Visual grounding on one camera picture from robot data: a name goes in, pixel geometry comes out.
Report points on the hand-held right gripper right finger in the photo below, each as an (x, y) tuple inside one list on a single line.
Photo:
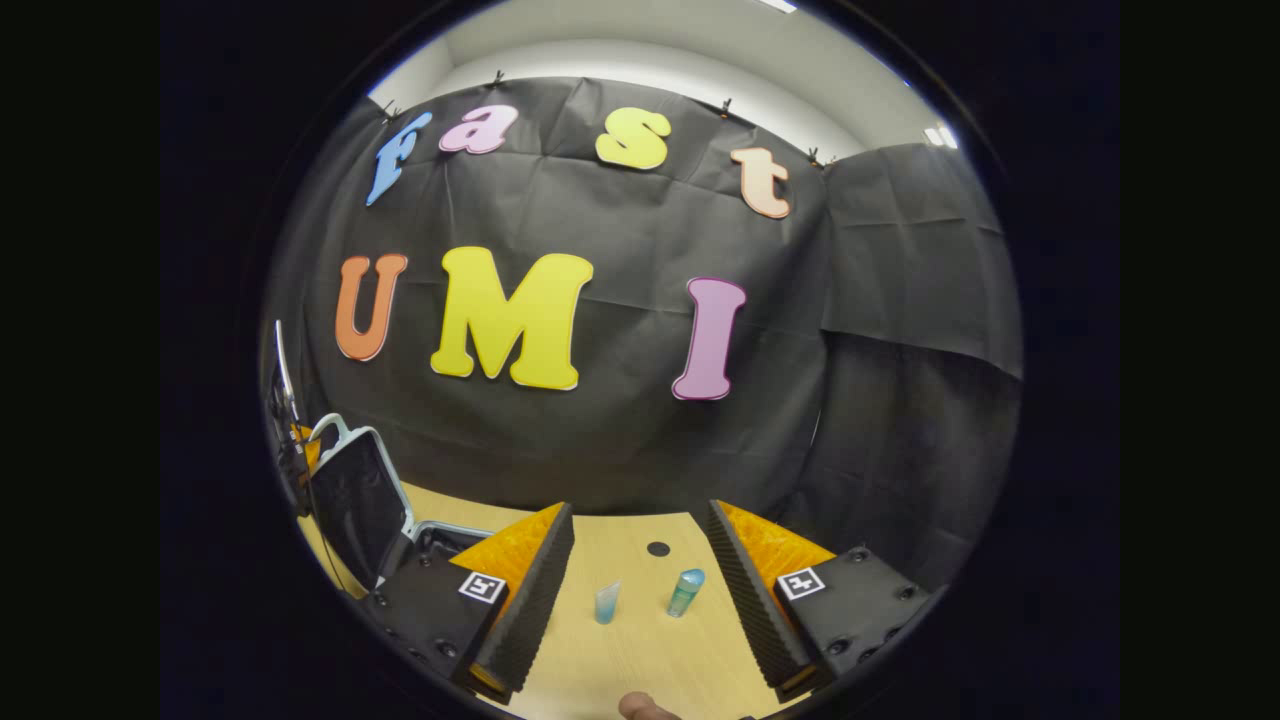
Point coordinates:
[(755, 605)]

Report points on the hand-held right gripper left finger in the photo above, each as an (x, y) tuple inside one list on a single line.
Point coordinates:
[(530, 600)]

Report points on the teal blue tube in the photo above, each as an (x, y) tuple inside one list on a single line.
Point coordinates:
[(686, 594)]

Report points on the black backdrop cloth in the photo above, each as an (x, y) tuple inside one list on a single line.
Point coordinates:
[(620, 440)]

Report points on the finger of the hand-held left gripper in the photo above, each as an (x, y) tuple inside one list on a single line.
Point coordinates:
[(308, 448)]

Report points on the ceiling light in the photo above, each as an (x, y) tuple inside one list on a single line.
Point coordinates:
[(938, 135)]

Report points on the light blue suitcase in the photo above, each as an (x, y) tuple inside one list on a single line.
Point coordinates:
[(360, 500)]

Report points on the translucent pale blue tube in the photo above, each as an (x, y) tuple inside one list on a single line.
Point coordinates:
[(607, 604)]

